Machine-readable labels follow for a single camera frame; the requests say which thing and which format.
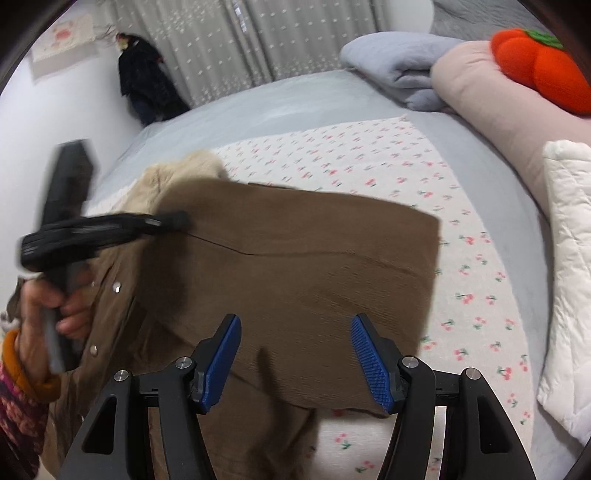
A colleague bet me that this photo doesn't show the brown coat with fur collar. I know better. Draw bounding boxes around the brown coat with fur collar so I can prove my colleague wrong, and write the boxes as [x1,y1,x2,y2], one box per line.
[39,152,440,479]

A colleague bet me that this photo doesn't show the grey dotted curtain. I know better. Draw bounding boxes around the grey dotted curtain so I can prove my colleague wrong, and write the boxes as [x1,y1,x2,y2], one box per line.
[102,0,390,106]

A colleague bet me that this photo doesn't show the pink pillow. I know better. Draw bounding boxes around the pink pillow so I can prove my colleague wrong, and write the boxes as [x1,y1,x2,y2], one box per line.
[431,41,590,214]

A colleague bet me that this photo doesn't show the grey quilted headboard pillow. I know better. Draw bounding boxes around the grey quilted headboard pillow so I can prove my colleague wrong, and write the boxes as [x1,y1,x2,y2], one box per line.
[431,0,550,41]

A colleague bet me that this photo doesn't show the white quilted jacket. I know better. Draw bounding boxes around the white quilted jacket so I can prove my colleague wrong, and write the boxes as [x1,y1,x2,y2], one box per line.
[538,140,590,444]

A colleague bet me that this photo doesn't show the light grey bed cover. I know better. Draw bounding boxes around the light grey bed cover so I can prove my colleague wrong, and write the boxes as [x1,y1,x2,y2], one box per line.
[90,71,581,479]

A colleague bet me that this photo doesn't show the orange pumpkin plush cushion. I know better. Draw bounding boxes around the orange pumpkin plush cushion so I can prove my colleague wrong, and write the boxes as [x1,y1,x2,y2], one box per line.
[490,28,590,116]

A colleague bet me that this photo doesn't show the cherry print white bed sheet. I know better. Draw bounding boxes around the cherry print white bed sheet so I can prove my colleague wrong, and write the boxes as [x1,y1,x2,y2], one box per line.
[82,114,537,480]

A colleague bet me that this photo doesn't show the dark hanging clothes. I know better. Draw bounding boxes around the dark hanging clothes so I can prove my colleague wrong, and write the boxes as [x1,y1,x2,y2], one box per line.
[115,32,190,127]

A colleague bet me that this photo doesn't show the wall hanging cloth picture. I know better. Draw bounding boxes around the wall hanging cloth picture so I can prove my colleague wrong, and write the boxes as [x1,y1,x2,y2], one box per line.
[31,13,97,63]

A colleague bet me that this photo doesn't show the person's left hand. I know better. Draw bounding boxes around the person's left hand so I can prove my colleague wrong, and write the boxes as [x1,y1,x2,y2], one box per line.
[15,263,94,380]

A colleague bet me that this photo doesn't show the folded lavender grey blanket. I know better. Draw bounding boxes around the folded lavender grey blanket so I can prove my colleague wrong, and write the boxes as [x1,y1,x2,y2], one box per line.
[339,31,463,112]

